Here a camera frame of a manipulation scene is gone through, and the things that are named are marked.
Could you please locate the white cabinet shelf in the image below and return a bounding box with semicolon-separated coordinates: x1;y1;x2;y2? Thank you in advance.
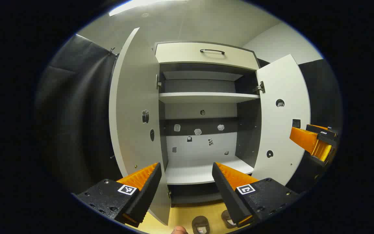
165;156;255;185
159;92;260;104

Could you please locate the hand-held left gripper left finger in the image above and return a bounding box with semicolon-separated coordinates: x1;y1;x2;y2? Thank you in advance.
77;162;162;228

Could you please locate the white shoe cabinet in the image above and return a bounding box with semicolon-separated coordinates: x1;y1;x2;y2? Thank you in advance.
155;41;262;207

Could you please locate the white cabinet drawer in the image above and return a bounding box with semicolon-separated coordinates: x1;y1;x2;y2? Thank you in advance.
155;42;259;71

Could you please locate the white cabinet door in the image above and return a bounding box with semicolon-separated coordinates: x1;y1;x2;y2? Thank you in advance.
251;54;311;186
109;28;171;226

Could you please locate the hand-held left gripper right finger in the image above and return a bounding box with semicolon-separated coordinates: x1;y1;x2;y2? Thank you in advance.
212;162;299;228

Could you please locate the brown fuzzy shoe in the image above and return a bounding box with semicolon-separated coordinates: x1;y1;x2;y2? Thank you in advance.
192;215;210;234
221;210;238;229

